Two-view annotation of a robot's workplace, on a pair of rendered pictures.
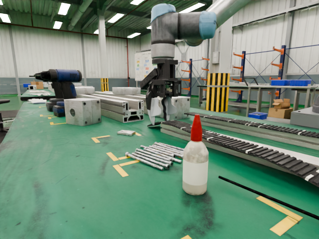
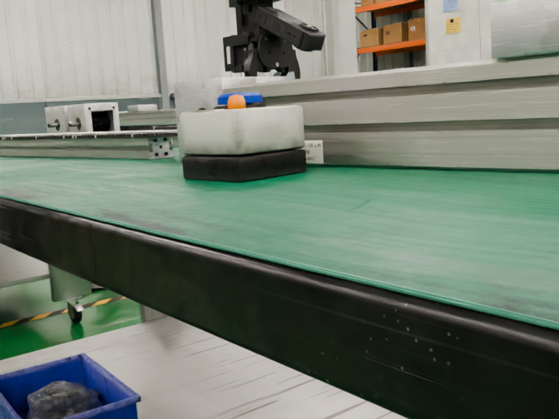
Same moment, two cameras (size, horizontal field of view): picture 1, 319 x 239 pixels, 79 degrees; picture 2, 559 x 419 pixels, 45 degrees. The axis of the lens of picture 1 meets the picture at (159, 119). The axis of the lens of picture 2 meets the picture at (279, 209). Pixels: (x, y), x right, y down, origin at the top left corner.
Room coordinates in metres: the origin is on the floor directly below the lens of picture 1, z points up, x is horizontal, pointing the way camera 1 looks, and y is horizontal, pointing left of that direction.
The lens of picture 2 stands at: (1.68, -0.09, 0.84)
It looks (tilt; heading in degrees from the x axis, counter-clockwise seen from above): 9 degrees down; 175
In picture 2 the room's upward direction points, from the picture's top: 4 degrees counter-clockwise
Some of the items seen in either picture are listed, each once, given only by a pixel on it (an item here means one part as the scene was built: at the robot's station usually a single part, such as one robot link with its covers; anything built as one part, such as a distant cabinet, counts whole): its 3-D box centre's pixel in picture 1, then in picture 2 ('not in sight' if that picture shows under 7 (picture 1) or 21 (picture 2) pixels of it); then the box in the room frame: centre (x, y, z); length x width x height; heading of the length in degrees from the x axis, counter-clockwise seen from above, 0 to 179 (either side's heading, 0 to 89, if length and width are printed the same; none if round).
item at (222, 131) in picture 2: not in sight; (249, 140); (1.07, -0.06, 0.81); 0.10 x 0.08 x 0.06; 129
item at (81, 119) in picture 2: not in sight; (89, 123); (-0.06, -0.40, 0.83); 0.11 x 0.10 x 0.10; 125
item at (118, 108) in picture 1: (97, 103); not in sight; (1.10, 0.36, 0.82); 0.80 x 0.10 x 0.09; 39
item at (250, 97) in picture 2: not in sight; (239, 104); (1.08, -0.07, 0.84); 0.04 x 0.04 x 0.02
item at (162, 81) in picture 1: (164, 78); (258, 33); (0.64, -0.02, 0.95); 0.09 x 0.08 x 0.12; 38
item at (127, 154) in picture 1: (143, 160); not in sight; (0.37, 0.03, 0.78); 0.11 x 0.01 x 0.01; 48
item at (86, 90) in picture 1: (82, 92); not in sight; (1.29, 0.51, 0.87); 0.16 x 0.11 x 0.07; 39
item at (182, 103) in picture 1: (176, 107); (225, 120); (0.88, -0.08, 0.83); 0.12 x 0.09 x 0.10; 129
